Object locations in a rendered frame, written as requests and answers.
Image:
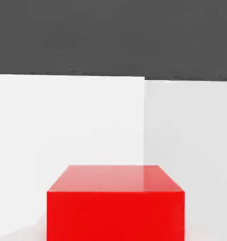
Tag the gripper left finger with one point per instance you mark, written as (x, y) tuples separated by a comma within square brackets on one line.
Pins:
[(25, 234)]

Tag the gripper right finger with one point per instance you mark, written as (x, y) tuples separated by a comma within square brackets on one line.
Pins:
[(203, 235)]

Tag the small red cube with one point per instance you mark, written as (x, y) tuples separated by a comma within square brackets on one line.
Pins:
[(115, 212)]

